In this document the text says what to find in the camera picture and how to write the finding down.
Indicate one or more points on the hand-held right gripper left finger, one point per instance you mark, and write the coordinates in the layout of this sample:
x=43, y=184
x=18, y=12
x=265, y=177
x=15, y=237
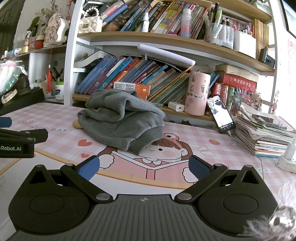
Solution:
x=87, y=166

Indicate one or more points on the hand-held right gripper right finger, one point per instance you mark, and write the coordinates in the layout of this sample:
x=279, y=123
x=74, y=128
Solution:
x=197, y=166

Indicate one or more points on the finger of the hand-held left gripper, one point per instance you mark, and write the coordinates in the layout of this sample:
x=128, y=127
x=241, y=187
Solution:
x=5, y=122
x=25, y=134

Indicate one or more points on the grey hoodie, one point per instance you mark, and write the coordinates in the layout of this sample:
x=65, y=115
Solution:
x=120, y=115

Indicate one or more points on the beige woven band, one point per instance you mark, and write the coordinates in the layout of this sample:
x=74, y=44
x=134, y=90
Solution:
x=9, y=96

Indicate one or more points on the black box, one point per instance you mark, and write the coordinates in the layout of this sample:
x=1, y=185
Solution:
x=23, y=100

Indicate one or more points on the pink checkered cartoon desk mat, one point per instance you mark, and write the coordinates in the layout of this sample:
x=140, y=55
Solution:
x=57, y=131

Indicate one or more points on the dark brown ornament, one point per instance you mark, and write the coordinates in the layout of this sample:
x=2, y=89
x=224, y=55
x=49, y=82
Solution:
x=22, y=84

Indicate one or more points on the small tan object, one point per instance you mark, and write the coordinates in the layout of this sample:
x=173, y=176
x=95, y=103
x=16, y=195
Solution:
x=77, y=124

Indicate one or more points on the plastic bag with pink plush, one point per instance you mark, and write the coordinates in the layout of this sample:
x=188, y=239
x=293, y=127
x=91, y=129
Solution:
x=8, y=76

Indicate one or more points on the white jar with green lid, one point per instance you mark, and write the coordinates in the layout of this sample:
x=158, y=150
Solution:
x=59, y=91

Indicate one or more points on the black smartphone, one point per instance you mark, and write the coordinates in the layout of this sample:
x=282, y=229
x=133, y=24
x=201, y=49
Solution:
x=220, y=113

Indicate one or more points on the red tube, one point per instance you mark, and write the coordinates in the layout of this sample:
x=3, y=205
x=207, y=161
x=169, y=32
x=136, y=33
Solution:
x=49, y=78

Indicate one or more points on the white charger adapter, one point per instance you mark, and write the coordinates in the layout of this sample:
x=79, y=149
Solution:
x=176, y=106

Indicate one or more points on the bunch of pens and brushes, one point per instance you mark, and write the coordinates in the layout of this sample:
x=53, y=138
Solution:
x=57, y=75

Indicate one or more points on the pink cylindrical tumbler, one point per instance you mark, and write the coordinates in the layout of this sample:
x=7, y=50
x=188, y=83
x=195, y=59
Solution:
x=196, y=97

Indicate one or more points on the stack of papers and notebooks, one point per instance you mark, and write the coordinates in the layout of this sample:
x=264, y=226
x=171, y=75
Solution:
x=261, y=139

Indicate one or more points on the white bookshelf with wooden shelves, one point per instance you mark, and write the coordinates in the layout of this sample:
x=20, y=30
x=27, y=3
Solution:
x=70, y=69

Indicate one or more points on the colourful cartoon sticker sheet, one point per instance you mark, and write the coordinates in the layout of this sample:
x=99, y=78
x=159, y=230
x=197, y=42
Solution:
x=246, y=100

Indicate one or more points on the small red jar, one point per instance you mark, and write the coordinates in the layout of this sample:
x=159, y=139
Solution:
x=38, y=44

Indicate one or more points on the orange white carton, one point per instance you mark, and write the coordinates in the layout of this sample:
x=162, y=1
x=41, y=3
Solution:
x=131, y=87
x=143, y=96

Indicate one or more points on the white desk lamp base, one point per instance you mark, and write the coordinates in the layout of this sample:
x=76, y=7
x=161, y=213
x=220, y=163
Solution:
x=286, y=162

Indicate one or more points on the row of red thick books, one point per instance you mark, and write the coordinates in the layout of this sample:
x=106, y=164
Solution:
x=235, y=83

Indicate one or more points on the fluffy glitter charm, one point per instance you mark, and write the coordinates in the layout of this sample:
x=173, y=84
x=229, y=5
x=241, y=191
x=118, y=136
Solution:
x=277, y=220

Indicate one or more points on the row of blue leaning books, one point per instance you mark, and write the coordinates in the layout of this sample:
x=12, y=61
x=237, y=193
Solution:
x=120, y=69

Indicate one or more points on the white ceramic figurine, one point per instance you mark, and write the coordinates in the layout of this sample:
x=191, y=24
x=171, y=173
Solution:
x=54, y=30

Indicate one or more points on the potted plant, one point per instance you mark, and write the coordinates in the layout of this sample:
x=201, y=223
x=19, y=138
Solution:
x=40, y=18

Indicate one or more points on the white lamp bar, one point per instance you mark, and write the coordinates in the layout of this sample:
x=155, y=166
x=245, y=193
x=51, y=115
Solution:
x=166, y=54

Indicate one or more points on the white quilted handbag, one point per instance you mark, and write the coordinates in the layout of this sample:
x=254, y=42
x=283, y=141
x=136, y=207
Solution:
x=90, y=24

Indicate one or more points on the white storage box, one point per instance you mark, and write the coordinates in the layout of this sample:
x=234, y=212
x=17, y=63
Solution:
x=244, y=44

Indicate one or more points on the clear pen holder with pens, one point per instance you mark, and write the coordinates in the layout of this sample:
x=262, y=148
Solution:
x=219, y=32

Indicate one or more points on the row of tan books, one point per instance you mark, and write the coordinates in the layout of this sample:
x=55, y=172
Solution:
x=260, y=37

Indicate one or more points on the pink blue bottle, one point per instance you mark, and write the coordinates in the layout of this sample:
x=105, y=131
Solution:
x=186, y=23

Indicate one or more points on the white spray bottle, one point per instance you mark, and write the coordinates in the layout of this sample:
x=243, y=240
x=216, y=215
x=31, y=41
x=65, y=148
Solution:
x=145, y=23

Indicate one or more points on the row of thin colourful books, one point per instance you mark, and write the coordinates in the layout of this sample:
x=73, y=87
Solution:
x=166, y=16

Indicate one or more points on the dark framed picture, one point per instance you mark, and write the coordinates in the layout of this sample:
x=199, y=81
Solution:
x=289, y=16

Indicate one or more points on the small black frame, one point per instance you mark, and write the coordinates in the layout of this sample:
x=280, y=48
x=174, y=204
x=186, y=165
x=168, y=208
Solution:
x=266, y=58

